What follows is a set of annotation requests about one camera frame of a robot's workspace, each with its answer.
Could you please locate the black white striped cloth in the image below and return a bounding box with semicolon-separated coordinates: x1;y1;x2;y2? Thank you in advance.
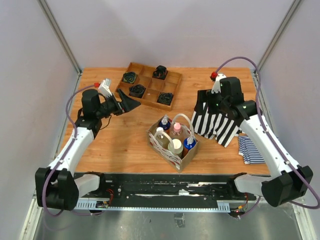
191;102;242;148

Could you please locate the wooden compartment tray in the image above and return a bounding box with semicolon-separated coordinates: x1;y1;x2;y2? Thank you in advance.
116;62;182;111

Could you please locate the pink cap bottle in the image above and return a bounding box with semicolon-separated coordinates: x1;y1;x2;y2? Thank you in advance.
170;122;182;138

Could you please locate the watermelon print canvas bag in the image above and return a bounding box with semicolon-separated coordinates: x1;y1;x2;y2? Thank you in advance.
146;113;200;173

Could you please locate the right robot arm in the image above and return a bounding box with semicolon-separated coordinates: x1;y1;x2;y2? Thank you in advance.
192;77;313;207

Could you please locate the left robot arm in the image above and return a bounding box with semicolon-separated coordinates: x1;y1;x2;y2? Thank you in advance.
35;85;141;212

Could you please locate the dark rolled sock centre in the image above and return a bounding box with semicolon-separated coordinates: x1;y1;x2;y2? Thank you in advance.
129;84;146;98

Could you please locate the dark rolled sock green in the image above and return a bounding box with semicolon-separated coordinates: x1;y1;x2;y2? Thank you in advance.
122;71;138;84

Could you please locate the dark rolled sock right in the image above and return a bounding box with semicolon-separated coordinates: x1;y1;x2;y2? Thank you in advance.
157;92;174;106

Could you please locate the dark rolled sock orange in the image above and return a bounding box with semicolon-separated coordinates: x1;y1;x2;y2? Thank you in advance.
152;65;168;80

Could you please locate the white cap clear bottle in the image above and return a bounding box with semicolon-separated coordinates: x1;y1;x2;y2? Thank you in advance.
154;127;170;149

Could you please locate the blue spray bottle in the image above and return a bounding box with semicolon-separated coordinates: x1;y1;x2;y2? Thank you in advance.
182;136;196;156

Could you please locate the blue white striped cloth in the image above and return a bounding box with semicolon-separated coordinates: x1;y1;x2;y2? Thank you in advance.
238;135;265;165

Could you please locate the large cream lid bottle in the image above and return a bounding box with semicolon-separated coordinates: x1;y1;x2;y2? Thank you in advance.
167;139;184;158

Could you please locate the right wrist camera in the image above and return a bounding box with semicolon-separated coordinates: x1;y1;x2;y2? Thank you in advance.
211;73;227;94

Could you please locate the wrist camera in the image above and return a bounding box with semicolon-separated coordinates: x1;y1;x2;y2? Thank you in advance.
211;73;227;94
98;78;112;98

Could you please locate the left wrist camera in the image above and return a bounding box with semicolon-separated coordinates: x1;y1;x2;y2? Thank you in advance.
98;78;112;98

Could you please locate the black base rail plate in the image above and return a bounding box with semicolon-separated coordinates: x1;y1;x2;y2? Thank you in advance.
85;173;256;209

